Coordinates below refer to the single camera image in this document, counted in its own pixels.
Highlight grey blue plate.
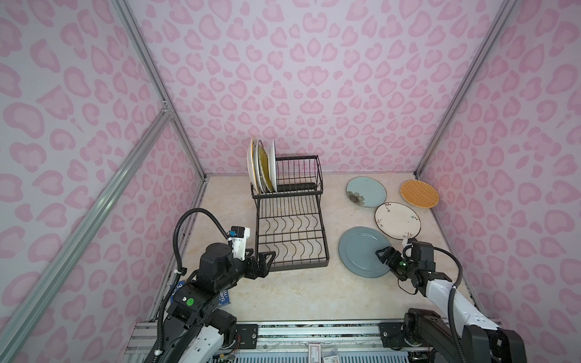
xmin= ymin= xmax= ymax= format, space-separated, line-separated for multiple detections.
xmin=338 ymin=227 xmax=391 ymax=278

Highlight white plate orange sunburst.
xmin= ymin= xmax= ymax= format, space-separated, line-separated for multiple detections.
xmin=253 ymin=138 xmax=263 ymax=195

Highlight star plate yellow rim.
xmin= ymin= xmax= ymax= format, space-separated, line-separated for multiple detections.
xmin=247 ymin=136 xmax=260 ymax=193

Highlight white plate black rings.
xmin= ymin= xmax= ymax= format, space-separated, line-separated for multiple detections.
xmin=268 ymin=138 xmax=278 ymax=194

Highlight green woven bamboo tray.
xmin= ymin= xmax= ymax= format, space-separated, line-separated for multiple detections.
xmin=257 ymin=141 xmax=274 ymax=193

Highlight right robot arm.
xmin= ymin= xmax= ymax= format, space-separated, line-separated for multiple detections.
xmin=375 ymin=238 xmax=527 ymax=362

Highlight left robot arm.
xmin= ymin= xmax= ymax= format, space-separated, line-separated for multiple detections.
xmin=145 ymin=243 xmax=276 ymax=362

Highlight white plate small drawings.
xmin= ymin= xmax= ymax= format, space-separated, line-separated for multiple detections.
xmin=375 ymin=202 xmax=422 ymax=240

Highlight pale blue flower plate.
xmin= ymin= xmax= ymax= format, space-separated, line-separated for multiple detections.
xmin=346 ymin=176 xmax=387 ymax=208

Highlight orange woven tray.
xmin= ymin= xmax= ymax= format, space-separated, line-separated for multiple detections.
xmin=400 ymin=180 xmax=440 ymax=209

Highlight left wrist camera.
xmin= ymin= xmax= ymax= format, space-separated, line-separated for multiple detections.
xmin=228 ymin=226 xmax=251 ymax=261

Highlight black wire dish rack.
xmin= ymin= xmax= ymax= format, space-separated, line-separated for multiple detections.
xmin=251 ymin=155 xmax=330 ymax=272

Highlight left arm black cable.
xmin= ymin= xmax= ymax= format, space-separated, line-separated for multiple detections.
xmin=151 ymin=207 xmax=230 ymax=363

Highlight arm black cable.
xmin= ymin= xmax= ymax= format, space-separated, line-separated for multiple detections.
xmin=401 ymin=240 xmax=468 ymax=363
xmin=151 ymin=207 xmax=230 ymax=363

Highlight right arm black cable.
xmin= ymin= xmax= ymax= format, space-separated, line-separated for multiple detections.
xmin=401 ymin=240 xmax=468 ymax=363

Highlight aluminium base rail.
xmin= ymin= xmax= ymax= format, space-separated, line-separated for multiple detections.
xmin=120 ymin=317 xmax=523 ymax=363

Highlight aluminium frame left diagonal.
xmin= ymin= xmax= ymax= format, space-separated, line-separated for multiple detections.
xmin=1 ymin=111 xmax=173 ymax=362

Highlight aluminium frame right post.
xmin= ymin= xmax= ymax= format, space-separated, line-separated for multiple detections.
xmin=414 ymin=0 xmax=520 ymax=179

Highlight aluminium frame post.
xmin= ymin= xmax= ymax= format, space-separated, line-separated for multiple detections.
xmin=110 ymin=0 xmax=207 ymax=181
xmin=414 ymin=0 xmax=520 ymax=179

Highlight aluminium frame left post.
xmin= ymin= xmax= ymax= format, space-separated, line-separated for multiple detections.
xmin=110 ymin=0 xmax=207 ymax=181

